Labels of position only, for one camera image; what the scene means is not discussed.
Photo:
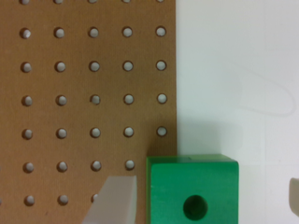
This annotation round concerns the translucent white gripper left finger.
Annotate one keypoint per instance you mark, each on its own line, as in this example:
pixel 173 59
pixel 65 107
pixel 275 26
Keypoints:
pixel 115 203

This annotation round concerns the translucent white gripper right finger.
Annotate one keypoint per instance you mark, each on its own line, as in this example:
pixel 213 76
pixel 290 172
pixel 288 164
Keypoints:
pixel 294 195

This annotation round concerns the green block with hole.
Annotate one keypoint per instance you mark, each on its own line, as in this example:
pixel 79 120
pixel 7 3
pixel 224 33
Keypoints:
pixel 200 189

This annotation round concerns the brown pegboard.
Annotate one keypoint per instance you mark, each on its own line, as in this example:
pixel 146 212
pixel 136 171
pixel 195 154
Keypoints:
pixel 85 86

